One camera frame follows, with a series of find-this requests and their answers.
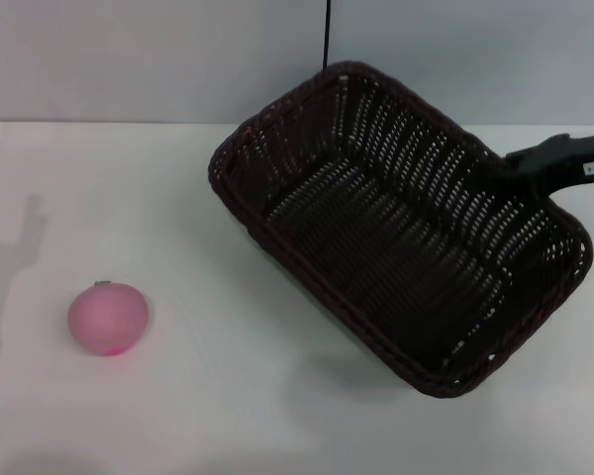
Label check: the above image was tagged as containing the black cable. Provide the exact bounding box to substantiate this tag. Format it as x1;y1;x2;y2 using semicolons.
322;0;331;69

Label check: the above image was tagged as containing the dark woven rectangular basket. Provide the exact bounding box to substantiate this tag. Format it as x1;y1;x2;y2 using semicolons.
207;60;594;400

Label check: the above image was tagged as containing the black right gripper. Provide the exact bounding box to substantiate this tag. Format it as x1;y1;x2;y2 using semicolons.
494;131;594;205

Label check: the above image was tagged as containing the pink peach toy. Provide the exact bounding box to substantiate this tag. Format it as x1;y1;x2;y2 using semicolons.
67;279;150;357

